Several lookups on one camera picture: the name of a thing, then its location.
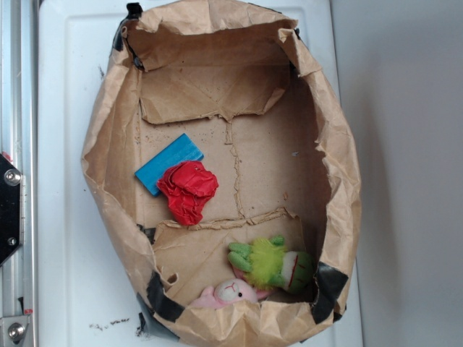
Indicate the blue rectangular block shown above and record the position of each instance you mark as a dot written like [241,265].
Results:
[181,149]

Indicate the green plush frog toy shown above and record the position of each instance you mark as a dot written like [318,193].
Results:
[267,264]

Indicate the aluminium frame rail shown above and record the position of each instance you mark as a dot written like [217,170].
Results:
[19,105]

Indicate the crumpled red paper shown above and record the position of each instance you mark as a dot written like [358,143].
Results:
[188,186]

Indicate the silver corner bracket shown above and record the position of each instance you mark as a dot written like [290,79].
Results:
[15,331]

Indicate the brown paper lined box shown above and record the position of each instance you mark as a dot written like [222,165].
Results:
[238,80]

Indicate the pink plush bunny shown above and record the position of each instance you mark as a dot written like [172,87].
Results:
[229,292]

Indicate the black metal bracket plate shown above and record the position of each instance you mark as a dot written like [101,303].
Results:
[10,209]

